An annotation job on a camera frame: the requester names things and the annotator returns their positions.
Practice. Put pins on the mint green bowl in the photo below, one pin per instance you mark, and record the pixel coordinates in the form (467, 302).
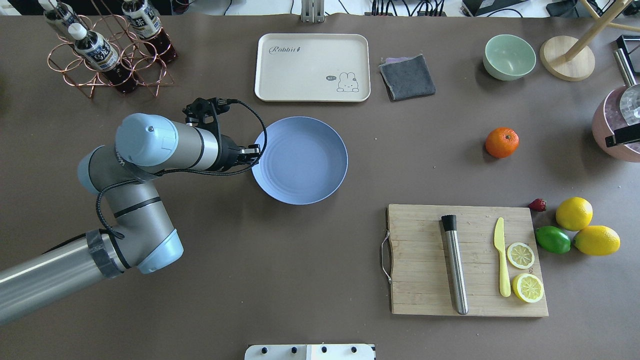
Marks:
(508, 57)

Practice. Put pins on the yellow plastic knife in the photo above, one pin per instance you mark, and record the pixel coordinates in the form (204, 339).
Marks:
(499, 245)

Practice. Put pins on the grey folded cloth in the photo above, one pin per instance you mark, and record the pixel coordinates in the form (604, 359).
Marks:
(407, 77)

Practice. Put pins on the orange tangerine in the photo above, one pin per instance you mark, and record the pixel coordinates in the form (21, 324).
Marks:
(502, 142)

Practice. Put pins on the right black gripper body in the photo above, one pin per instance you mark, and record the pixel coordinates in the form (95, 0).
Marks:
(626, 134)

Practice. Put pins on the lower right tea bottle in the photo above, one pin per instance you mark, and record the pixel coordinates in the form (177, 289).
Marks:
(59, 16)

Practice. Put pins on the cream rabbit tray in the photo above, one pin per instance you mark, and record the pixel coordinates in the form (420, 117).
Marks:
(312, 67)

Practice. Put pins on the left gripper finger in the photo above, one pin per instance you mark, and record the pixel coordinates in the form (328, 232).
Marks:
(252, 149)
(250, 159)

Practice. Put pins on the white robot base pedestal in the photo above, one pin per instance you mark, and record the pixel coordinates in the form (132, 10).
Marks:
(322, 351)

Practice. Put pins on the thick lemon half slice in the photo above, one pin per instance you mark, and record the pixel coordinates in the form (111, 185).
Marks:
(528, 288)

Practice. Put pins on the copper wire bottle rack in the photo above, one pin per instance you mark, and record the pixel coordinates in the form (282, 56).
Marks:
(115, 28)

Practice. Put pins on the red strawberry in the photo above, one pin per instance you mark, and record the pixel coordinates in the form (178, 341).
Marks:
(538, 205)

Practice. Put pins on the tea bottle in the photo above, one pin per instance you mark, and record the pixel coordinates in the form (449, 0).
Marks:
(59, 16)
(146, 23)
(102, 57)

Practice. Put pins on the yellow lemon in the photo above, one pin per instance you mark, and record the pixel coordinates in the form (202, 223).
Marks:
(597, 240)
(574, 214)

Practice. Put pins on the thin lemon slice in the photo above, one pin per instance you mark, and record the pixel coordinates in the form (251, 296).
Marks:
(520, 255)

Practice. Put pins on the pink bowl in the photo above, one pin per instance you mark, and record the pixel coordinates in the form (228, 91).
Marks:
(608, 118)

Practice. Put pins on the steel cylinder black cap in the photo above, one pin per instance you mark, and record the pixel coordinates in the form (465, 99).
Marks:
(449, 223)

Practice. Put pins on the lower yellow lemon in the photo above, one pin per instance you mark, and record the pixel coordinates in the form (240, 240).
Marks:
(597, 240)

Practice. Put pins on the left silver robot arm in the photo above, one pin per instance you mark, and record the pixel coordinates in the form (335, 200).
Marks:
(146, 147)

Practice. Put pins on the bamboo cutting board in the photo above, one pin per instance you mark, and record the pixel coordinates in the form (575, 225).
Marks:
(421, 280)

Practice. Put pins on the green lime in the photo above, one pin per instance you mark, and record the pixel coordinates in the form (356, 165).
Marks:
(553, 239)

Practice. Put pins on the top tea bottle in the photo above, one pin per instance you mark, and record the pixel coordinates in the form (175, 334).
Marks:
(102, 57)

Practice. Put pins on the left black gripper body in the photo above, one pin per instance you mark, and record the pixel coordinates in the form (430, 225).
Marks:
(228, 154)

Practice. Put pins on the blue plate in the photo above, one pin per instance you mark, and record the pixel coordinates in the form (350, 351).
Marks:
(305, 160)

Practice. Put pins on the lower left tea bottle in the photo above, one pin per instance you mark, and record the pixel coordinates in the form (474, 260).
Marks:
(146, 23)

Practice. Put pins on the wooden stand round base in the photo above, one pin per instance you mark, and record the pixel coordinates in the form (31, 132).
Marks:
(570, 59)

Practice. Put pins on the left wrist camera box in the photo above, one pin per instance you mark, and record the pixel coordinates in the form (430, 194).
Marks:
(203, 113)

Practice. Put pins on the upper yellow lemon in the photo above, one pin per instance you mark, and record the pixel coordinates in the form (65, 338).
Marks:
(574, 214)

